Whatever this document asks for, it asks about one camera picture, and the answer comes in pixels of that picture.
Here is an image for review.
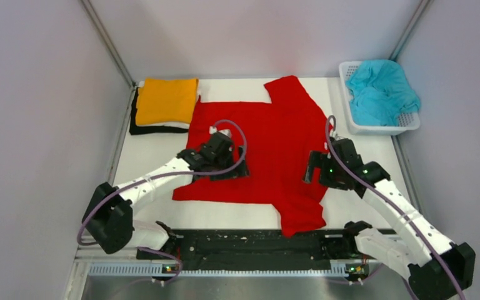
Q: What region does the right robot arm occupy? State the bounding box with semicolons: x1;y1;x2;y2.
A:
304;137;476;299

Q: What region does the teal t-shirt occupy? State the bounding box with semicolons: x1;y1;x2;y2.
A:
345;59;421;127

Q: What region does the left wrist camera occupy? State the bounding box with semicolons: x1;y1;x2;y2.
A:
209;126;232;138

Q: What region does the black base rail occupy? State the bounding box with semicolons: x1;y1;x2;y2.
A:
136;226;390;274

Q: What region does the black folded t-shirt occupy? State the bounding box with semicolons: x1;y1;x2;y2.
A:
129;87;195;135

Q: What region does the red t-shirt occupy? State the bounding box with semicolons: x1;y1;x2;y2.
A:
172;76;327;237

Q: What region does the orange folded t-shirt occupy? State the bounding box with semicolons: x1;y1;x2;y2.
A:
135;77;199;127

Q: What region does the aluminium corner post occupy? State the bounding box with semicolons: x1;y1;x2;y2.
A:
78;0;135;87
389;0;434;61

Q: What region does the right aluminium corner post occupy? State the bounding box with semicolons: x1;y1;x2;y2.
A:
389;0;434;61

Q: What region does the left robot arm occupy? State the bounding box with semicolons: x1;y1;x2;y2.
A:
81;128;246;258

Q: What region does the white plastic basket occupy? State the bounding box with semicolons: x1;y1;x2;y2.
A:
339;61;421;136

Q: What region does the left aluminium corner post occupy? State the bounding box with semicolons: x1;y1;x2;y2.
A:
78;0;135;87

